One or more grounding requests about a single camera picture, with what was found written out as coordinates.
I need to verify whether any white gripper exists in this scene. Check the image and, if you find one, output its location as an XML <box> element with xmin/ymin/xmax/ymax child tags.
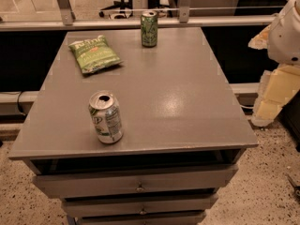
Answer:
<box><xmin>248</xmin><ymin>0</ymin><xmax>300</xmax><ymax>127</ymax></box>

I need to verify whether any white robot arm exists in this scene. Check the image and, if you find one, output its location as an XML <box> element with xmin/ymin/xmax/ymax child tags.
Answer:
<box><xmin>248</xmin><ymin>0</ymin><xmax>300</xmax><ymax>127</ymax></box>

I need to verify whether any white green soda can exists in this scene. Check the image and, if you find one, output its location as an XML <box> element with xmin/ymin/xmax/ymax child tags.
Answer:
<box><xmin>88</xmin><ymin>90</ymin><xmax>123</xmax><ymax>143</ymax></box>

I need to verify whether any grey drawer cabinet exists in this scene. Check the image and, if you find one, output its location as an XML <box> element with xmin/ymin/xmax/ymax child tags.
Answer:
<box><xmin>7</xmin><ymin>27</ymin><xmax>259</xmax><ymax>225</ymax></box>

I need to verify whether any top grey drawer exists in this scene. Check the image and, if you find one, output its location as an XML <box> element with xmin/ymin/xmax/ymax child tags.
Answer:
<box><xmin>33</xmin><ymin>164</ymin><xmax>238</xmax><ymax>199</ymax></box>

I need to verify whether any grey drawer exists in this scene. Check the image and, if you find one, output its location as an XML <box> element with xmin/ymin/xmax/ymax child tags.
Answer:
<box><xmin>33</xmin><ymin>164</ymin><xmax>238</xmax><ymax>199</ymax></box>
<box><xmin>78</xmin><ymin>211</ymin><xmax>205</xmax><ymax>225</ymax></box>
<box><xmin>62</xmin><ymin>194</ymin><xmax>218</xmax><ymax>218</ymax></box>

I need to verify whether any middle grey drawer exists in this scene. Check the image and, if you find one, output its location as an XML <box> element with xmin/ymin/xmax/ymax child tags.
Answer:
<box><xmin>62</xmin><ymin>194</ymin><xmax>218</xmax><ymax>218</ymax></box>

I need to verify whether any black office chair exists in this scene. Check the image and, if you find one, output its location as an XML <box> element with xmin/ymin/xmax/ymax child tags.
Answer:
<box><xmin>98</xmin><ymin>0</ymin><xmax>133</xmax><ymax>19</ymax></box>

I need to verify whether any green chip bag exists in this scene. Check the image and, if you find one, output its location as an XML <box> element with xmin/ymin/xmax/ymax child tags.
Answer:
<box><xmin>68</xmin><ymin>35</ymin><xmax>122</xmax><ymax>75</ymax></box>

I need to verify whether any bottom grey drawer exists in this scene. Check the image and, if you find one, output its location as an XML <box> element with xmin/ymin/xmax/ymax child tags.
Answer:
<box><xmin>78</xmin><ymin>211</ymin><xmax>205</xmax><ymax>225</ymax></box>

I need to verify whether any grey metal railing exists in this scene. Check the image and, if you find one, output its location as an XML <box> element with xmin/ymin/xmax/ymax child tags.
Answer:
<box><xmin>0</xmin><ymin>0</ymin><xmax>289</xmax><ymax>32</ymax></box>

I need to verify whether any black cable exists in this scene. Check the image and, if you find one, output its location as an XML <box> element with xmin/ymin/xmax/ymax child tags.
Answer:
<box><xmin>16</xmin><ymin>91</ymin><xmax>27</xmax><ymax>115</ymax></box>

